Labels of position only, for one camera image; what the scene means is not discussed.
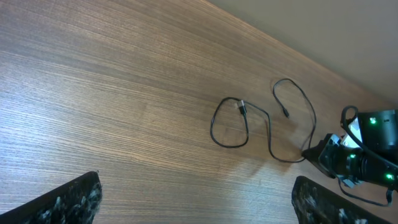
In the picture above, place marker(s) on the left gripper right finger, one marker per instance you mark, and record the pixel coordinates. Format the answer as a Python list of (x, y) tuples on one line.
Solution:
[(315, 204)]

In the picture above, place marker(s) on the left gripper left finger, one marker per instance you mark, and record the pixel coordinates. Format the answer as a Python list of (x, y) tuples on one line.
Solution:
[(77, 201)]

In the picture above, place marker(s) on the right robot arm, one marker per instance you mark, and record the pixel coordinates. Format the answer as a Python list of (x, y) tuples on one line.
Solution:
[(366, 153)]

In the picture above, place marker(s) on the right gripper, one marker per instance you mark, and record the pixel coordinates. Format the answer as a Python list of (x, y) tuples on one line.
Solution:
[(336, 161)]

